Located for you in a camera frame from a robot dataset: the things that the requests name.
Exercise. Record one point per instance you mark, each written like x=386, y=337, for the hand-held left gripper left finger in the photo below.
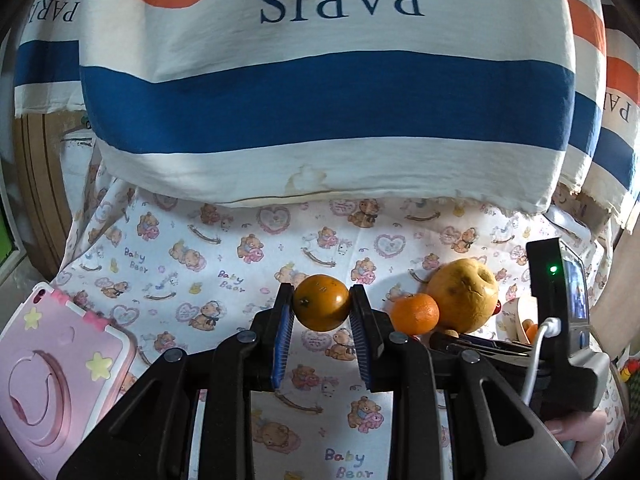
x=281, y=340

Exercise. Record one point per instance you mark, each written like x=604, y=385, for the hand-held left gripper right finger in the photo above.
x=361, y=340

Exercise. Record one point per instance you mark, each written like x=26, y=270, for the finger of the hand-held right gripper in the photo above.
x=480, y=338
x=492, y=350

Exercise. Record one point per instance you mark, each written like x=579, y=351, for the small brown longan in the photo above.
x=451, y=333

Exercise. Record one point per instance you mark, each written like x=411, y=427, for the small dark red fruit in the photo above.
x=497, y=308

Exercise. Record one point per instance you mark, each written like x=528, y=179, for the cream round plate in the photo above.
x=524, y=310

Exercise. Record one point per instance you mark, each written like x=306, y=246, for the small yellow kumquat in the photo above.
x=531, y=332

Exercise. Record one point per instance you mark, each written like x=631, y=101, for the large yellow pear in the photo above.
x=462, y=295

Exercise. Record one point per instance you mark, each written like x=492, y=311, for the smooth spotted orange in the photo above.
x=321, y=302

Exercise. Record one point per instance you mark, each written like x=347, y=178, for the ridged orange mandarin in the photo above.
x=415, y=314

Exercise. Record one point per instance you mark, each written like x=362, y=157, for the person's right hand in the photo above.
x=580, y=440

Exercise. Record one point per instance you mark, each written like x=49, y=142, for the bear printed blanket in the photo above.
x=225, y=270

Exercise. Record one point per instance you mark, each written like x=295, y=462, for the yellow red toy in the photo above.
x=626, y=371

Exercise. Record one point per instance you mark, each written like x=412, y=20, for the striped hanging cloth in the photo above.
x=325, y=110

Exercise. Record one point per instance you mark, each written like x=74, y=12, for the pink tablet case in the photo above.
x=50, y=385

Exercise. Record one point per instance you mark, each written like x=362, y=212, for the wooden side board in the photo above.
x=45, y=185

